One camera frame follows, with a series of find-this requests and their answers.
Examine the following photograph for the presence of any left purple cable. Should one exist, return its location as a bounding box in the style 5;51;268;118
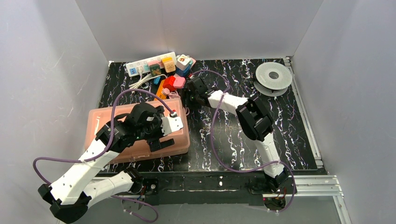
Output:
32;89;177;223

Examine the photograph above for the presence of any beige cube plug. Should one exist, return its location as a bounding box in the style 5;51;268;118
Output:
163;61;176;73

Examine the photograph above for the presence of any pink plastic storage box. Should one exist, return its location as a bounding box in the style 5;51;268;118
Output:
84;98;190;164

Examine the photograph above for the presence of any grey filament spool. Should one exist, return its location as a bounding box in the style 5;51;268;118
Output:
254;62;293;97

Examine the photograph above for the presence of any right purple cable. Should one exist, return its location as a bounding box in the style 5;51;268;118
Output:
189;69;297;214

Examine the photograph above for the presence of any red cube socket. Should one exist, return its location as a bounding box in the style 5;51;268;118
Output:
162;76;176;92

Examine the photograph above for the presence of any yellow cube plug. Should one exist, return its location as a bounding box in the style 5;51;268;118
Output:
161;56;173;67

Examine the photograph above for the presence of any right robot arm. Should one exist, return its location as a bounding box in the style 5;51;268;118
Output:
184;77;289;192

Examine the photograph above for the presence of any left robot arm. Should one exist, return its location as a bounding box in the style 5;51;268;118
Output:
38;103;183;224

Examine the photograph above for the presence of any green cube plug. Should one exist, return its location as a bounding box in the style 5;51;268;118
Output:
149;64;162;76

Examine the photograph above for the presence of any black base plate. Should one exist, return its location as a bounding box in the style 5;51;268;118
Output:
121;171;296;205

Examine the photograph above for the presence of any pink cube plug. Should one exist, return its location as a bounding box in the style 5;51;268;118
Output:
172;77;186;89
148;61;160;67

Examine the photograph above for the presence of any purple cable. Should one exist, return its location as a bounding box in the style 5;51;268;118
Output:
189;69;297;214
32;89;177;223

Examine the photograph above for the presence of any blue cube socket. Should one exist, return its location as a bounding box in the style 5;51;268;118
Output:
175;67;191;77

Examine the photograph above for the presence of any white power strip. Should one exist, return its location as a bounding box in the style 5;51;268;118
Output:
124;52;177;77

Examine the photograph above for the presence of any white cartoon cube plug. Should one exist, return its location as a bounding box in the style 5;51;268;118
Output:
176;54;191;70

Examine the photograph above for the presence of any white cable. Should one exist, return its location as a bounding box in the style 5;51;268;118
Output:
128;73;163;90

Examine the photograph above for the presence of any pink cube plug on strip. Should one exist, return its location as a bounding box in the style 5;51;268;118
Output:
148;61;160;67

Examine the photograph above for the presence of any orange power bank socket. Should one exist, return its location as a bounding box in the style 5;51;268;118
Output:
156;80;167;99

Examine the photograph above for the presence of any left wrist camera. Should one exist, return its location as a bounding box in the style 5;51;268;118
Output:
161;112;184;136

